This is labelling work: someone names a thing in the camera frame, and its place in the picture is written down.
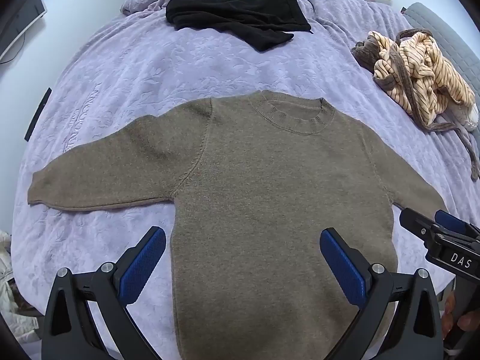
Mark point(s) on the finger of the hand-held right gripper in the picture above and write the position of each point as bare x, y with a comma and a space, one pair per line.
416, 223
450, 221

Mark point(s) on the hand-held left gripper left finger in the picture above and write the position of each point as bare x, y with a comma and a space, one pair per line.
144, 260

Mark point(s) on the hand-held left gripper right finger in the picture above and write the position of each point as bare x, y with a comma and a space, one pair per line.
343, 264

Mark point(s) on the brown knit sweater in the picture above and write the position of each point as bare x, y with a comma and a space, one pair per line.
262, 195

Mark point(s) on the person's right hand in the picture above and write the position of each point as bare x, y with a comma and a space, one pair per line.
450, 317

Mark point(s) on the white crumpled clothing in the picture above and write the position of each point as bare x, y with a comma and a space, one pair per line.
9, 288

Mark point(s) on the striped cream and brown garment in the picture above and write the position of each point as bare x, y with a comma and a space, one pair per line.
423, 71

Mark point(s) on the lilac embossed blanket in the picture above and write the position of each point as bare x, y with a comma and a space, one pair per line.
123, 82

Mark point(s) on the black flat strip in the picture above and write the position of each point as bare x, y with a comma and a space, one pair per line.
37, 114

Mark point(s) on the grey quilted mattress cover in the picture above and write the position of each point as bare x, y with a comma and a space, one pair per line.
446, 33

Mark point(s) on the black garment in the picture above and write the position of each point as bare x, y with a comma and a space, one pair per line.
240, 17

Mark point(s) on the dark monitor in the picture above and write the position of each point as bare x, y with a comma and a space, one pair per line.
18, 22

